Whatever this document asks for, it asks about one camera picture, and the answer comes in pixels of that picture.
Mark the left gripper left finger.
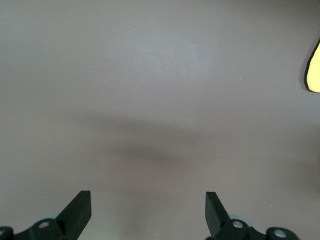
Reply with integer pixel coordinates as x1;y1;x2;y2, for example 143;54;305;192
0;190;92;240

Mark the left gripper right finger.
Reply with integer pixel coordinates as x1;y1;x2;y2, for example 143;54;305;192
205;191;301;240

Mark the brown table cover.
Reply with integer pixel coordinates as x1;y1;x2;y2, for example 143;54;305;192
0;0;320;240

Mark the yellow quilted oven mitt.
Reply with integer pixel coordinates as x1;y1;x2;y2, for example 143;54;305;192
304;37;320;94

